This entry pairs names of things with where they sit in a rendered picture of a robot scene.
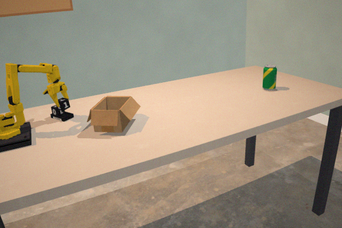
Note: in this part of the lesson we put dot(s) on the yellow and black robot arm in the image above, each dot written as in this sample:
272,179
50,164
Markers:
8,126

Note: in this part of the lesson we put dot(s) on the green drink can with yellow stripes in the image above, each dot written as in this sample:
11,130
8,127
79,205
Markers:
269,77

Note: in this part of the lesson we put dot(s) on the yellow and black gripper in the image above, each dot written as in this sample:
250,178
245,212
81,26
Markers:
55,88

